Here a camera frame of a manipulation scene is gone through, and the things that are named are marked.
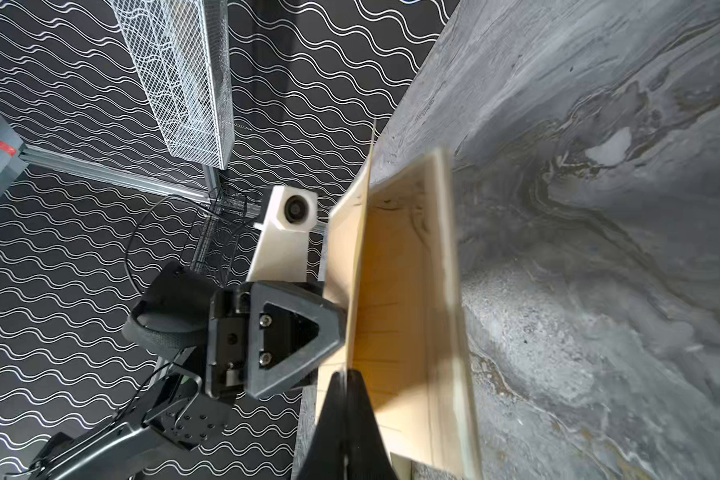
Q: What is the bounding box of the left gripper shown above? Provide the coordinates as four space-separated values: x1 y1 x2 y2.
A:
205 281 346 400

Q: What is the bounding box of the cream envelope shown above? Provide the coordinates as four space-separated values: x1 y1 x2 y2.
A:
355 150 482 479

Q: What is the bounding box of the white wire mesh basket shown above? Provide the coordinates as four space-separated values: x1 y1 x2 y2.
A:
109 0 235 169

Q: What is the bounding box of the tan letter paper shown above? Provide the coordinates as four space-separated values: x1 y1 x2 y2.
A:
315 170 433 463

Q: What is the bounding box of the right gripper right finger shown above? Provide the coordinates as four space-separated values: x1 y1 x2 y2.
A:
346 369 397 480

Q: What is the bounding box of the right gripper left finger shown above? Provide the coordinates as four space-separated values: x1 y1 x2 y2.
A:
297 371 346 479

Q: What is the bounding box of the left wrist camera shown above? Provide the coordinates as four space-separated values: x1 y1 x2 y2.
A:
246 185 318 283

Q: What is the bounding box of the black wire basket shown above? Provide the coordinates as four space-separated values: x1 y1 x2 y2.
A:
189 179 262 287

